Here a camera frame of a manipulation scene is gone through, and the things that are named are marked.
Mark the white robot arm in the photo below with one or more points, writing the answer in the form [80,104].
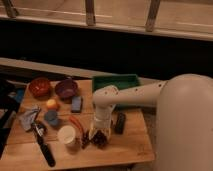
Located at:
[184,122]

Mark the green tray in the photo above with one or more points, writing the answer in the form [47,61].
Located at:
[120,82]

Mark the peach apple fruit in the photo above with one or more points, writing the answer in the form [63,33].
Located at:
[52,104]

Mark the black handled can opener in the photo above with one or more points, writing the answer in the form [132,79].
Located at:
[38,131]

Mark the red chili pepper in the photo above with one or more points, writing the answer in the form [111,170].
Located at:
[76,122]

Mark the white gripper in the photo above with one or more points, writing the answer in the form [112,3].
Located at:
[102,119]

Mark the blue object under table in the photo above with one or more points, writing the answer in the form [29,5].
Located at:
[17,95]

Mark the blue sponge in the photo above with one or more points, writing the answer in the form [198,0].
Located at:
[76,104]

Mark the white cup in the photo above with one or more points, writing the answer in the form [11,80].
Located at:
[67,135]

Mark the black rectangular block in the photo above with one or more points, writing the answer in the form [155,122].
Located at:
[120,123]

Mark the red bowl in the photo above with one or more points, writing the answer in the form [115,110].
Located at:
[40,86]

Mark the dark red grape bunch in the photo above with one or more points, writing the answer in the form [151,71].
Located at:
[99,140]

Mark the purple bowl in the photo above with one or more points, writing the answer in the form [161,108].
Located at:
[66,88]

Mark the grey cloth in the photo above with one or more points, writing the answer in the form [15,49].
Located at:
[29,116]

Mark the black chair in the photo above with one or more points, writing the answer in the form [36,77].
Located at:
[8,105]

